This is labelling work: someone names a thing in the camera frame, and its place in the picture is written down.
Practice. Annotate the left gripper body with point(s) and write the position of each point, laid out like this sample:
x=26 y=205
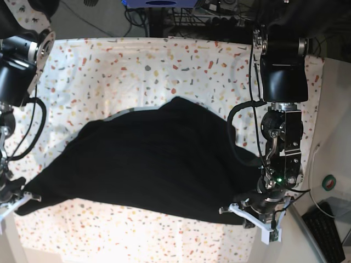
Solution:
x=262 y=194

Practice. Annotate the terrazzo patterned tablecloth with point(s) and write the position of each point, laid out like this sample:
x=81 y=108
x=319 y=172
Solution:
x=89 y=79

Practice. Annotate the green tape roll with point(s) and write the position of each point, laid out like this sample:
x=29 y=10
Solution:
x=329 y=182

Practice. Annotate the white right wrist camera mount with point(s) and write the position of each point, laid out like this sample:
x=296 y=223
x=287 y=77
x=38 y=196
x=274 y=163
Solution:
x=17 y=200

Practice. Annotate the black keyboard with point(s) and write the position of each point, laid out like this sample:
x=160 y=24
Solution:
x=324 y=231

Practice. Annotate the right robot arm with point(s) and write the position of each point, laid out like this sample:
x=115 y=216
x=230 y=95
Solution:
x=26 y=42

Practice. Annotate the blue box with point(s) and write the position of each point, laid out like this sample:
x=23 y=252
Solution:
x=163 y=3

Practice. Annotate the black t-shirt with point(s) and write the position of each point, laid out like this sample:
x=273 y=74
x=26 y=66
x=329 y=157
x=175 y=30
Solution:
x=174 y=160

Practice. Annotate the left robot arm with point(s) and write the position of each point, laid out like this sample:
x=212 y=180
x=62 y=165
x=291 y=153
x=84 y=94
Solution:
x=281 y=34

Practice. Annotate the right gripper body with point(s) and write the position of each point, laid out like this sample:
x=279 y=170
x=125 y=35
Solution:
x=10 y=187

